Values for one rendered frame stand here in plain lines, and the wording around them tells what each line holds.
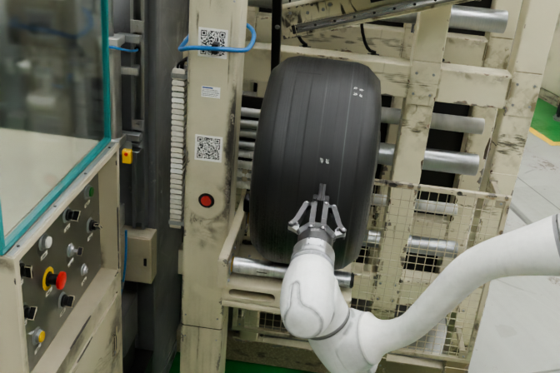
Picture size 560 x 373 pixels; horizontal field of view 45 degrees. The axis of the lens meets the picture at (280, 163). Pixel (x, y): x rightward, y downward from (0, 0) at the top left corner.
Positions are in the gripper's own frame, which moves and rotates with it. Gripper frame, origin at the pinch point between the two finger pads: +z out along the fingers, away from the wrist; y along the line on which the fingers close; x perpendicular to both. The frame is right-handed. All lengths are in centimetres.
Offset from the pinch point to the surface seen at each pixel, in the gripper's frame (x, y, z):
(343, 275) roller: 33.8, -8.5, 12.7
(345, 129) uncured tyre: -11.8, -3.6, 12.3
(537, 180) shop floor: 166, -149, 295
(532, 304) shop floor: 144, -111, 137
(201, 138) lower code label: 2.5, 34.1, 23.6
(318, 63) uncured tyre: -18.6, 5.2, 33.5
